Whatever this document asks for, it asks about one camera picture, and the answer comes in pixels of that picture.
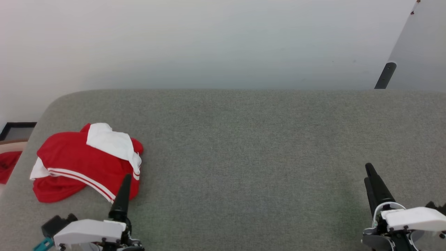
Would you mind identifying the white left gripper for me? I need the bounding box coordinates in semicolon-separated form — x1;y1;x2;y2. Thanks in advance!
53;173;145;251

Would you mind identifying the beige wooden edge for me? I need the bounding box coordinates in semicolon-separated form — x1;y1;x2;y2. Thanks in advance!
0;139;29;154

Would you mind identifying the red cloth pile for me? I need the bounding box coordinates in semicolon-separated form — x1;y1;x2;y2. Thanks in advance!
0;151;22;184

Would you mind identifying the teal cable connector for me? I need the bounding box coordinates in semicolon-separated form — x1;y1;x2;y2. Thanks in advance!
33;237;55;251

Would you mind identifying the red and white shirt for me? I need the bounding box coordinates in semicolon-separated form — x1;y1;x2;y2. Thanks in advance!
30;122;144;204

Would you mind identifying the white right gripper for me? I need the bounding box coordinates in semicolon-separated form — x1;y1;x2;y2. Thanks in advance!
362;162;446;251

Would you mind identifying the black metal leg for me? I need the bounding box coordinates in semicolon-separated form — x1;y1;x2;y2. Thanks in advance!
374;62;397;90

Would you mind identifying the light grey board panel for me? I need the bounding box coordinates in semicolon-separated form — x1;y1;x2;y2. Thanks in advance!
387;0;446;92

